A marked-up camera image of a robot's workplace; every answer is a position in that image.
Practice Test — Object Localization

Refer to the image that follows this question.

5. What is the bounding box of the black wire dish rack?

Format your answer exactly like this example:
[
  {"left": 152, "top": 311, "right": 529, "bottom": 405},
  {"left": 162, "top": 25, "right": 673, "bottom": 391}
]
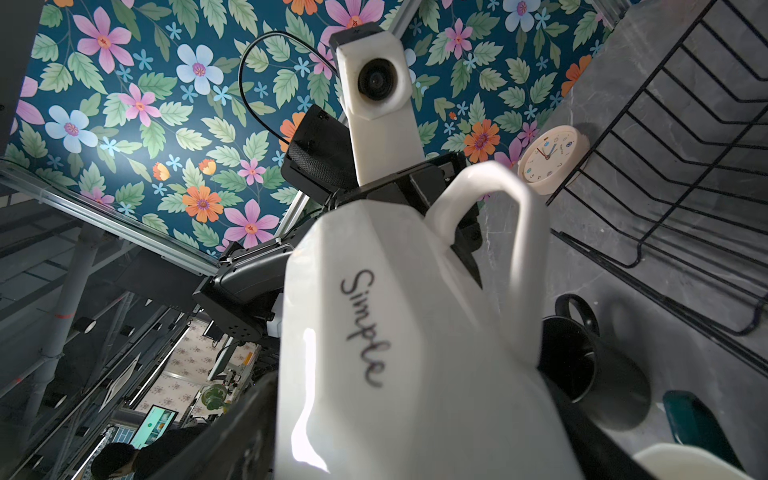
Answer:
[{"left": 547, "top": 1, "right": 767, "bottom": 374}]

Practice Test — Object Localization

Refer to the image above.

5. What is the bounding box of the black mug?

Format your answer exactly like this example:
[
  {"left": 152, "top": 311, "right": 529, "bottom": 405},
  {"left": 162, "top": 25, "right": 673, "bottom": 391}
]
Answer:
[{"left": 538, "top": 293, "right": 651, "bottom": 431}]

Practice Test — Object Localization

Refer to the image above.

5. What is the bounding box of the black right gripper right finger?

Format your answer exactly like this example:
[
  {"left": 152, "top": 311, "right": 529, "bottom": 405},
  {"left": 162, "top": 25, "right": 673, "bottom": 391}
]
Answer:
[{"left": 542, "top": 375, "right": 653, "bottom": 480}]

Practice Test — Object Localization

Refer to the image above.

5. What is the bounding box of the pink round clock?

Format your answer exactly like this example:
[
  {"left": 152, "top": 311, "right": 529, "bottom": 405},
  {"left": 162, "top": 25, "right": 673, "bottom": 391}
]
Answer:
[{"left": 517, "top": 125, "right": 591, "bottom": 196}]

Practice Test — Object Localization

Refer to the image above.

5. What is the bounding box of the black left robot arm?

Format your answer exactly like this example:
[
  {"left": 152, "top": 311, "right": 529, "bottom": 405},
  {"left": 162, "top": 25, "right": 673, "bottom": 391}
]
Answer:
[{"left": 193, "top": 106, "right": 466, "bottom": 343}]

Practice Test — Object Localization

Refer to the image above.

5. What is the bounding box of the green mug white inside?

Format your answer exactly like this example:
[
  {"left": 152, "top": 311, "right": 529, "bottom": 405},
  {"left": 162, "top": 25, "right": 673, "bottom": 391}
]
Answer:
[{"left": 633, "top": 390, "right": 749, "bottom": 480}]

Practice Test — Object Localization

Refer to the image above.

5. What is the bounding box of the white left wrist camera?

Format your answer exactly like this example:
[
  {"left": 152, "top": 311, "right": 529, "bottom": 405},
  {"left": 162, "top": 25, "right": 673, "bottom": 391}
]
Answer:
[{"left": 330, "top": 23, "right": 425, "bottom": 186}]

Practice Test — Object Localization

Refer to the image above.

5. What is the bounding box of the white faceted mug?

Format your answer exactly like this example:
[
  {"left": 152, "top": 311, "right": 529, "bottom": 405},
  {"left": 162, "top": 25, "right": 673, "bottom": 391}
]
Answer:
[{"left": 275, "top": 161, "right": 582, "bottom": 479}]

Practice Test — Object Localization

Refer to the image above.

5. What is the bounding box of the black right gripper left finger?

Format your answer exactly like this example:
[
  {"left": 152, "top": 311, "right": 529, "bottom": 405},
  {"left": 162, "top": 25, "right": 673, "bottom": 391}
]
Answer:
[{"left": 153, "top": 371, "right": 278, "bottom": 480}]

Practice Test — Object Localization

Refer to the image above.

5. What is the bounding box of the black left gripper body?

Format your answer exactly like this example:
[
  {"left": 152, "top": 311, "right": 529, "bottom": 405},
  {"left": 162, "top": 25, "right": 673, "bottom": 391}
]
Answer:
[{"left": 280, "top": 104, "right": 484, "bottom": 289}]

